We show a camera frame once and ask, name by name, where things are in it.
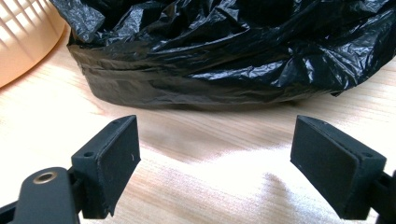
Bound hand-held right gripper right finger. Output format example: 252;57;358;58
290;114;388;221

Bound peach plastic slotted basket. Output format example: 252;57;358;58
0;0;67;89

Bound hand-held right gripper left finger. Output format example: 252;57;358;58
71;114;142;219

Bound black plastic garbage bag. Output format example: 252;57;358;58
49;0;396;112

